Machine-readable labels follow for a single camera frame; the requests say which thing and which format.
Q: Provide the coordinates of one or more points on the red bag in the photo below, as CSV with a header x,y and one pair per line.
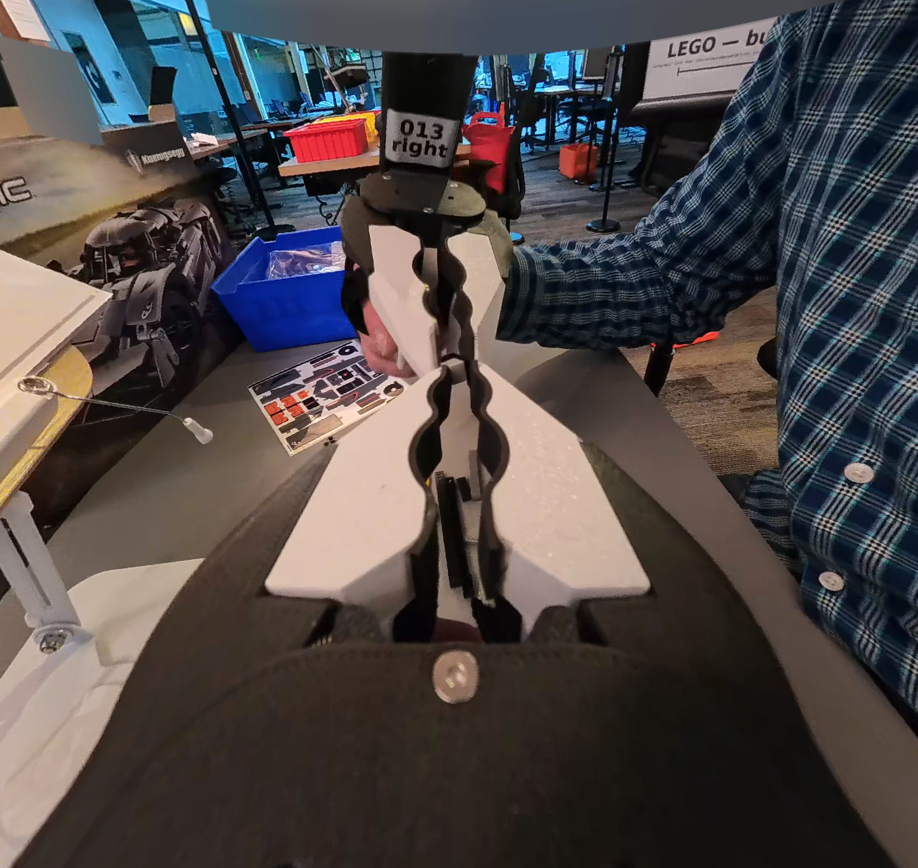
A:
x,y
491,147

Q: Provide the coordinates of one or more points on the black slanted pole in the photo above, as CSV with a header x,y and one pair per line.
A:
x,y
222,100

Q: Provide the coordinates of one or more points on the red plastic bin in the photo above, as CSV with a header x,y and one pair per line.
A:
x,y
326,142

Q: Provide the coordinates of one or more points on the yellow plastic bin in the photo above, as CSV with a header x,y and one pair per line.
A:
x,y
358,122

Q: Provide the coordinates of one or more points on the large black lego box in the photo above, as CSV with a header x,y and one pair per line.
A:
x,y
143,272

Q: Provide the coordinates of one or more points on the clear bag of lego parts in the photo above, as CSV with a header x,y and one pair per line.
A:
x,y
301,262

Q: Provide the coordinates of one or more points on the black stanchion post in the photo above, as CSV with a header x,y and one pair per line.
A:
x,y
606,222

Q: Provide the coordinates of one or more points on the black sign stand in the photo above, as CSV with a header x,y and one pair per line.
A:
x,y
674,136

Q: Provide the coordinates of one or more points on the person's right hand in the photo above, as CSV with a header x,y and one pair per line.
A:
x,y
376,341

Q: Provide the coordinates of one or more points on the person's right forearm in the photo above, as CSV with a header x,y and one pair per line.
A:
x,y
631,287

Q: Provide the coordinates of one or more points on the lego sticker sheet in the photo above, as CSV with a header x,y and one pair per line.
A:
x,y
323,394

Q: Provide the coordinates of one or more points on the white paper notice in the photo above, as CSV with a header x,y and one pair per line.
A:
x,y
21,7

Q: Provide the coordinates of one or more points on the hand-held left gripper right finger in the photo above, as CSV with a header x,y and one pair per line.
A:
x,y
566,524

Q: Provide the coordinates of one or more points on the wooden work table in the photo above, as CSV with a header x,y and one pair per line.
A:
x,y
323,165

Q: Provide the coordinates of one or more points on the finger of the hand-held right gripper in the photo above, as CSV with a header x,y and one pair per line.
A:
x,y
401,287
484,272

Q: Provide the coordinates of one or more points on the black gear rack lego assembly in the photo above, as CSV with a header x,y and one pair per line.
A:
x,y
448,531

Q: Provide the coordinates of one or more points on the white sign with black text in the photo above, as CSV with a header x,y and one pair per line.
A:
x,y
703,57

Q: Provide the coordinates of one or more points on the orange box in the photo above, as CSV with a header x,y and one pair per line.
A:
x,y
577,161

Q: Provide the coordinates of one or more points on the person's plaid shirt torso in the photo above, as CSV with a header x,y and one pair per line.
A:
x,y
846,308

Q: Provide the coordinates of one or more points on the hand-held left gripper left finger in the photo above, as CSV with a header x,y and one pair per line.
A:
x,y
351,509

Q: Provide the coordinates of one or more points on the blue plastic bin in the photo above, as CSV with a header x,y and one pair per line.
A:
x,y
287,315

